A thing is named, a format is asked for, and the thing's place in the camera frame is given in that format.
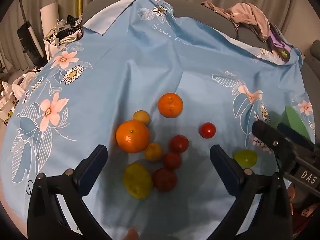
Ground green bowl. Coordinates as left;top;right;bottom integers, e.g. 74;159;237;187
279;106;312;140

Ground large orange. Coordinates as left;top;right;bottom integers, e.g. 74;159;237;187
115;120;151;154

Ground bags and clutter left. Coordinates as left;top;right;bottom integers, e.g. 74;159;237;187
0;72;38;126

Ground yellow lemon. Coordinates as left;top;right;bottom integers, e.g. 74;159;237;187
123;163;153;200

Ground red cherry tomato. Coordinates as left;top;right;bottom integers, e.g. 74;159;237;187
170;135;189;153
163;152;182;170
199;122;217;139
152;168;178;192

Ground grey sofa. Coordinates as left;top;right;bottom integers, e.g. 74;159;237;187
84;0;320;80

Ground pink clothes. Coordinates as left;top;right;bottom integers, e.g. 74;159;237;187
201;2;272;42

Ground small orange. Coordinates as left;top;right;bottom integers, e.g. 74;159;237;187
157;92;184;118

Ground pile of patterned bags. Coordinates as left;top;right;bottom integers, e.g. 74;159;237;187
44;14;84;57

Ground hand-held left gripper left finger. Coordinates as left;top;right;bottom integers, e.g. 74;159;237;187
27;144;110;240

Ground green grape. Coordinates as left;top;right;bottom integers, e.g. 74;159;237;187
233;149;258;168

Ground blue floral cloth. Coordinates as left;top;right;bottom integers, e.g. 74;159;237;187
5;0;316;240

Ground black flat bag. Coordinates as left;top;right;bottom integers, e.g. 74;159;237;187
16;21;41;61

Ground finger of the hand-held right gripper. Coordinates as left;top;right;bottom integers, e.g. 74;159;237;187
277;122;320;153
252;120;298;173

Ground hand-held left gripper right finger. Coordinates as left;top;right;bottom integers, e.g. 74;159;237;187
209;144;293;240

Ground purple cloth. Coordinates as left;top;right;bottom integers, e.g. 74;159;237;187
269;24;293;55

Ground white paper roll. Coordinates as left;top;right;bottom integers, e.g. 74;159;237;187
40;2;61;38

